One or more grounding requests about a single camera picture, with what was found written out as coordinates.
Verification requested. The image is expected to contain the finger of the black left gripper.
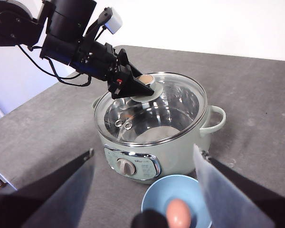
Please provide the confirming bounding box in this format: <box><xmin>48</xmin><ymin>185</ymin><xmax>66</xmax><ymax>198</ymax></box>
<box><xmin>108</xmin><ymin>70</ymin><xmax>155</xmax><ymax>100</ymax></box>
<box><xmin>119</xmin><ymin>48</ymin><xmax>143</xmax><ymax>78</ymax></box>

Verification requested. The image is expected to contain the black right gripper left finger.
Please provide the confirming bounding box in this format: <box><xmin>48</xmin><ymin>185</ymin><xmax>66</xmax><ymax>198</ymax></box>
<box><xmin>0</xmin><ymin>148</ymin><xmax>95</xmax><ymax>228</ymax></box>

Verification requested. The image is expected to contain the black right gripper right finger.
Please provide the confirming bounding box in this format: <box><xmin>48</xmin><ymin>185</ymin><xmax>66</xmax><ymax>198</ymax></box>
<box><xmin>193</xmin><ymin>143</ymin><xmax>285</xmax><ymax>228</ymax></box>

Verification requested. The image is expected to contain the glass lid green knob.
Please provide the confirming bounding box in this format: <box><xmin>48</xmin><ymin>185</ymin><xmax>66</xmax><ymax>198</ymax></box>
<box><xmin>94</xmin><ymin>72</ymin><xmax>208</xmax><ymax>146</ymax></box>

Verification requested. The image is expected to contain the brown egg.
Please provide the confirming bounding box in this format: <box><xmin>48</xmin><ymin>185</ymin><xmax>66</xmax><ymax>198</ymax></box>
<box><xmin>166</xmin><ymin>199</ymin><xmax>191</xmax><ymax>228</ymax></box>

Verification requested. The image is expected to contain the pale green electric steamer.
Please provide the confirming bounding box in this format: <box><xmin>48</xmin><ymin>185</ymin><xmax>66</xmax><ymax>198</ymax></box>
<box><xmin>92</xmin><ymin>71</ymin><xmax>227</xmax><ymax>185</ymax></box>

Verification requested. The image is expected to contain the blue ribbed bowl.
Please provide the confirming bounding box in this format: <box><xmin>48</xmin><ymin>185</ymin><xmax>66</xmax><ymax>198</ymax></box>
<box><xmin>141</xmin><ymin>174</ymin><xmax>213</xmax><ymax>228</ymax></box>

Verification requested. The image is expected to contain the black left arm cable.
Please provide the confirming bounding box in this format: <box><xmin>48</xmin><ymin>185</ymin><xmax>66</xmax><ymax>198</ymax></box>
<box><xmin>18</xmin><ymin>44</ymin><xmax>92</xmax><ymax>87</ymax></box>

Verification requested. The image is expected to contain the pale grey left wrist camera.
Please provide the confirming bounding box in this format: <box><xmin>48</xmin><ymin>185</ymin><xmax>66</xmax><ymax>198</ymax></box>
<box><xmin>104</xmin><ymin>7</ymin><xmax>124</xmax><ymax>35</ymax></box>

